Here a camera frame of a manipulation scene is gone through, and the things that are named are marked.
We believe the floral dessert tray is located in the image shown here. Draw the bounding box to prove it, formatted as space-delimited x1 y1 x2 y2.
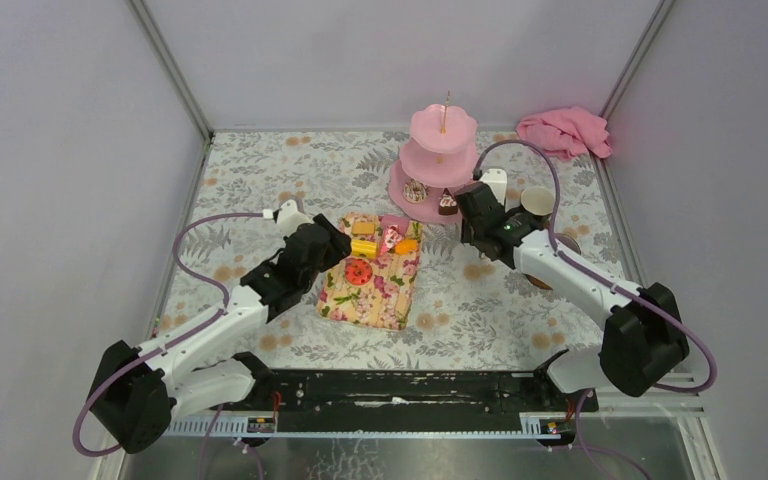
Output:
316 212 423 331

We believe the pink three-tier cake stand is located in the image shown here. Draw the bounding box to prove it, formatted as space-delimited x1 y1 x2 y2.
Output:
387 97 478 225

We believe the red donut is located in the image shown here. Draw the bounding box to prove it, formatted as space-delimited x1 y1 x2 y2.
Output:
344 258 374 286

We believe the orange tart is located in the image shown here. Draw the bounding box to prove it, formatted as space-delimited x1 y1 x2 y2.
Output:
393 238 419 255

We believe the yellow roll cake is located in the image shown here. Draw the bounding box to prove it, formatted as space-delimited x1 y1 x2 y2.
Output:
350 239 378 259

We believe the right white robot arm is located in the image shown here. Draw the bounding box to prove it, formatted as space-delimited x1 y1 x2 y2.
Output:
455 182 690 412

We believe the purple cable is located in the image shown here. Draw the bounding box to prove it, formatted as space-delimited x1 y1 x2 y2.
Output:
71 211 269 458
473 139 719 395

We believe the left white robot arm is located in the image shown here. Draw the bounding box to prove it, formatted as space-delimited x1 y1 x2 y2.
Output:
72 211 351 457

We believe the floral tablecloth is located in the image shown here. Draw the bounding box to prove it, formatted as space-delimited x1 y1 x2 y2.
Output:
156 131 624 370

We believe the pink wafer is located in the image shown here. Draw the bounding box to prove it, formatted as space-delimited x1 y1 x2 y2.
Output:
380 214 410 235

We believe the black mug white inside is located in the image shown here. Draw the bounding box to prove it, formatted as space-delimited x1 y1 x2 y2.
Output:
520 186 555 222

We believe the pink cloth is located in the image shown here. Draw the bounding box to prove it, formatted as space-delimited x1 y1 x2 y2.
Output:
516 106 613 160

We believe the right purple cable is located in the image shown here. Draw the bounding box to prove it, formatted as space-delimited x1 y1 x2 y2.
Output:
473 139 719 395

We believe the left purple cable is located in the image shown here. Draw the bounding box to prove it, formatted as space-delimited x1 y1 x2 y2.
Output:
71 211 269 458

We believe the chocolate drizzle donut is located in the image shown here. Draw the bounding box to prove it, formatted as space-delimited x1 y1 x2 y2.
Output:
402 179 428 204

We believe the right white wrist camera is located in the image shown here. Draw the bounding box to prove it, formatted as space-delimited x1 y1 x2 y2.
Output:
479 168 508 206

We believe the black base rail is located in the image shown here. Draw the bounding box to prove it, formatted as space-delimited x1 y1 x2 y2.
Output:
222 369 599 435

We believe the chocolate cake piece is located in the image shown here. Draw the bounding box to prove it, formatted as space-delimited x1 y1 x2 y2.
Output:
438 189 459 216

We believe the brown wooden saucer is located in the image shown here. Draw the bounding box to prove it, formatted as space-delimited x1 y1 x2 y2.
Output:
525 274 552 290

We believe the strawberry cream cake slice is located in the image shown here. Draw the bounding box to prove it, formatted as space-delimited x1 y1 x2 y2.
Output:
378 225 404 256

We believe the tan biscuit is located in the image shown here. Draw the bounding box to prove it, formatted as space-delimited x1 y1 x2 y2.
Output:
351 221 376 236

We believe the purple mug black handle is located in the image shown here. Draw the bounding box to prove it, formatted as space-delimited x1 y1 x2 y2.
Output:
554 233 581 255

